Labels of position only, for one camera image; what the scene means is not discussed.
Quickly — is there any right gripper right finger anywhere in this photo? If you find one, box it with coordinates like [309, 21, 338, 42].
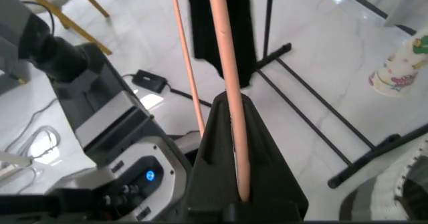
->
[241, 92, 309, 222]

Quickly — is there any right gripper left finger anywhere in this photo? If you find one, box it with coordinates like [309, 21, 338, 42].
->
[183, 90, 242, 222]

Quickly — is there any pink clothes hanger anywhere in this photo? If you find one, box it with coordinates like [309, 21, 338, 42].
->
[169, 0, 251, 203]

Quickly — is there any black garment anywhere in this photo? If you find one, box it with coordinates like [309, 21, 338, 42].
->
[185, 0, 263, 88]

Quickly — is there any cream printed garment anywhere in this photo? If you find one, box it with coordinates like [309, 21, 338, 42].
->
[368, 26, 428, 98]

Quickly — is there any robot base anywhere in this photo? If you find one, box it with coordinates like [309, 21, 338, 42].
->
[0, 43, 203, 224]

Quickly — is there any black clothes rack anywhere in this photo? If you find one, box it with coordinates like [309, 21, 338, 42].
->
[254, 0, 428, 190]

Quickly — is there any white laundry basket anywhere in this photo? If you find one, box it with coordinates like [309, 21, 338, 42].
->
[339, 135, 428, 222]

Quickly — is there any black power adapter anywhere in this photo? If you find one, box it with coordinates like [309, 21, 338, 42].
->
[122, 69, 213, 108]

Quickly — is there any grey cable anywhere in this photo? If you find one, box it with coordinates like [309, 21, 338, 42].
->
[3, 98, 62, 161]

